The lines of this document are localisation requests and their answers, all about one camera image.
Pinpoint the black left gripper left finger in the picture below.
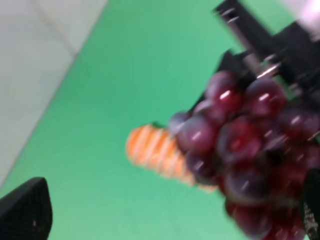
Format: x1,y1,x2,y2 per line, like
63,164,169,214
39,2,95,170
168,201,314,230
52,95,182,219
0,177,53,240

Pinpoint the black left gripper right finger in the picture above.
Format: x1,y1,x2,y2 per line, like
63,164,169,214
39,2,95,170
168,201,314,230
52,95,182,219
301,168,320,240

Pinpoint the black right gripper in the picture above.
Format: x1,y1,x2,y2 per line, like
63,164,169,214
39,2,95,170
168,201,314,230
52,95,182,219
214,0,320,100

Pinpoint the red plastic grape bunch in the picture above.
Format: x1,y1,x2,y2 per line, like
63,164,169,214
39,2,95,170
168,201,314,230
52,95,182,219
170,70,320,240

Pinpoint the orange twisted bread loaf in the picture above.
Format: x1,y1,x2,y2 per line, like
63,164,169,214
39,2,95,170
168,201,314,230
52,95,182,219
125,123,218,193

